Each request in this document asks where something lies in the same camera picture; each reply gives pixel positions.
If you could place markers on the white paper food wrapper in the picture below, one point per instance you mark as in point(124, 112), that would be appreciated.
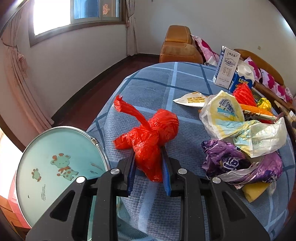
point(194, 99)

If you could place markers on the yellow sponge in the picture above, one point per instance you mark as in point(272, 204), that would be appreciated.
point(254, 190)

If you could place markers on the red plastic bag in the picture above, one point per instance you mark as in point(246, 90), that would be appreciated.
point(147, 139)

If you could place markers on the yellow foil wrapper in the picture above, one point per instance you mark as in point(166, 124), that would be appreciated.
point(265, 104)

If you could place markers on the pink right curtain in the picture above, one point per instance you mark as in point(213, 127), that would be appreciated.
point(131, 34)

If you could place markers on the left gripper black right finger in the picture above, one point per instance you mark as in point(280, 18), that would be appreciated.
point(210, 210)

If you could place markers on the light blue cartoon trash bin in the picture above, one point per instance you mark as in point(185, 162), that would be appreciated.
point(51, 162)

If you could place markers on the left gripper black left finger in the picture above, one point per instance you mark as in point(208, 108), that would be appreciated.
point(68, 217)

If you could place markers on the blue plaid tablecloth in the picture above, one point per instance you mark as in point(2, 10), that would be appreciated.
point(149, 214)

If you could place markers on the brown leather sofa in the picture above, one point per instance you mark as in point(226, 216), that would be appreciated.
point(262, 64)

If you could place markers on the orange snack packet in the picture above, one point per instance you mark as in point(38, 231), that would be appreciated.
point(258, 113)

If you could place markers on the pink left curtain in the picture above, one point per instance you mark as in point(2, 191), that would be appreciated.
point(15, 66)

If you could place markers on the pink curtain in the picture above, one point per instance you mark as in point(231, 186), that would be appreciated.
point(131, 34)
point(15, 66)

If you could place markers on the red foil wrapper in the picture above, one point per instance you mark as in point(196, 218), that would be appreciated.
point(243, 95)

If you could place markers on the window with brown frame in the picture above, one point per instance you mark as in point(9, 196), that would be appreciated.
point(48, 19)

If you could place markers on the blue Look milk carton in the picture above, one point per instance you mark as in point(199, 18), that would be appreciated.
point(243, 75)

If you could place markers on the white yellow plastic bag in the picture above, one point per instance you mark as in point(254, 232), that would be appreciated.
point(223, 119)

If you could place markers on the pink floral cushion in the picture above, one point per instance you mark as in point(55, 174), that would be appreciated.
point(280, 90)
point(256, 71)

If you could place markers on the brown leather armchair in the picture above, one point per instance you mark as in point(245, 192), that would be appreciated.
point(178, 46)

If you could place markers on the purple snack wrapper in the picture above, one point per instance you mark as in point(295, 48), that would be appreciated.
point(231, 165)

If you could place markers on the tall white milk carton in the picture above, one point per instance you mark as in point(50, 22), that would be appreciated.
point(226, 67)

